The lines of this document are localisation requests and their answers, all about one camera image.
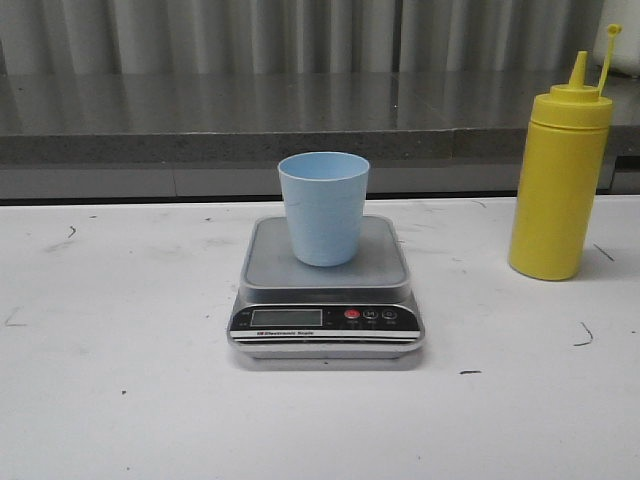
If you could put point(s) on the grey stone counter ledge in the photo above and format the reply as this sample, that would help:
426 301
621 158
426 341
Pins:
164 137

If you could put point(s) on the silver digital kitchen scale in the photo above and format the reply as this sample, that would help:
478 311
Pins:
363 309

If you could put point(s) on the white container in background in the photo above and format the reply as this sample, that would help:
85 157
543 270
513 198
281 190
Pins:
625 57

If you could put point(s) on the yellow squeeze bottle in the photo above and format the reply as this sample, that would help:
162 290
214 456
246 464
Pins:
563 156

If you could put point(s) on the light blue plastic cup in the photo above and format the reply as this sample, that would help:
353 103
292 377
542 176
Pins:
324 195

